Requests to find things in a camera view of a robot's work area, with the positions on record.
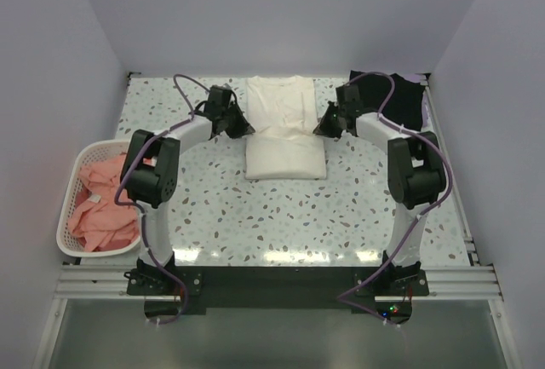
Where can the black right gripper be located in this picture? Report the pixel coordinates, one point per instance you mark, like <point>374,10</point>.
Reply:
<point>324,128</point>

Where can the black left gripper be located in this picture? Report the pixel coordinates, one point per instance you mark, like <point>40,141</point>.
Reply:
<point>243,128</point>

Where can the white t-shirt red print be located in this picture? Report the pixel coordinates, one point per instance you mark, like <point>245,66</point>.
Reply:
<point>283,112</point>

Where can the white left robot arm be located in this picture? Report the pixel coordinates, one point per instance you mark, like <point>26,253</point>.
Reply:
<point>149,176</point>

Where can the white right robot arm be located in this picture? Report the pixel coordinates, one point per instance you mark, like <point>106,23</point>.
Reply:
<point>416,169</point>

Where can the black folded t-shirt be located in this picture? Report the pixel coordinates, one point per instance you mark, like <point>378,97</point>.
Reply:
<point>405,105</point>

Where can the pink crumpled t-shirt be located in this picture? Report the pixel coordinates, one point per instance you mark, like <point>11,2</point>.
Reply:
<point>97,223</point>

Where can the white plastic laundry basket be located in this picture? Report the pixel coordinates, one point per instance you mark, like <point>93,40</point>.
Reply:
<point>95,152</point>

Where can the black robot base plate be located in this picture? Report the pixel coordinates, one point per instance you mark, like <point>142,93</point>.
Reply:
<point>196,290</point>

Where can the aluminium frame rail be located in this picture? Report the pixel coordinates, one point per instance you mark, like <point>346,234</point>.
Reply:
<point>100,282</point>

